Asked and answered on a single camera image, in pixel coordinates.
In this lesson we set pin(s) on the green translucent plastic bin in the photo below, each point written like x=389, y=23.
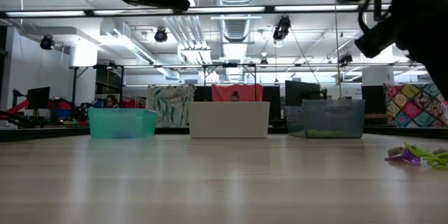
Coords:
x=120, y=120

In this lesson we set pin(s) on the person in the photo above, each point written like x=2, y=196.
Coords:
x=112, y=101
x=235, y=96

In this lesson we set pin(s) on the silver ventilation duct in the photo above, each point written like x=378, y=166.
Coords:
x=236, y=29

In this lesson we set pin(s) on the black metal rack frame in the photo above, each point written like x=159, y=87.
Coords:
x=175, y=66

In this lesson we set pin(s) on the colourful patchwork quilt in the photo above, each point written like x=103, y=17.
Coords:
x=414, y=105

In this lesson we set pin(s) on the grey translucent plastic bin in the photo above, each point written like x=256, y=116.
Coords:
x=332, y=119

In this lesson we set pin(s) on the thin vertical pole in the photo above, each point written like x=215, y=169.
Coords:
x=338, y=77

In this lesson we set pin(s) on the black computer monitor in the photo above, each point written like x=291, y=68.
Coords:
x=302, y=92
x=38, y=98

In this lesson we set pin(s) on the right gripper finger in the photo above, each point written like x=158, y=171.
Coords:
x=376, y=42
x=441, y=73

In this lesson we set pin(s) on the white column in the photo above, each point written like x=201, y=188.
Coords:
x=378, y=75

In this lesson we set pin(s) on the leaf print cloth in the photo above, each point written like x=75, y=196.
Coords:
x=170, y=106

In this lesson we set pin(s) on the black partition panel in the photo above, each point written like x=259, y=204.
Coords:
x=372, y=99

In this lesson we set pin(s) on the red machine part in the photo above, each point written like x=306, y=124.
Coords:
x=17, y=106

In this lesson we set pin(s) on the red and blue bag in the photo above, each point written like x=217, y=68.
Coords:
x=60, y=106

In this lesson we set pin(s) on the white plastic bin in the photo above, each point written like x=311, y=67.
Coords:
x=227, y=119

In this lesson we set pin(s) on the black hanging spotlight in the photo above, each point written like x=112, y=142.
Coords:
x=281, y=28
x=47, y=42
x=345, y=59
x=161, y=35

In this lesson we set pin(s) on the small beige plastic skull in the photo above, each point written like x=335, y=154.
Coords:
x=395, y=151
x=440, y=151

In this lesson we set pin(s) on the black aluminium table frame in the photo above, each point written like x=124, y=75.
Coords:
x=42, y=133

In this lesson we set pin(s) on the black beam with light strips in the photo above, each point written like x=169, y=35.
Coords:
x=269, y=8

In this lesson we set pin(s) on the red cloth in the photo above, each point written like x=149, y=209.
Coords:
x=252, y=93

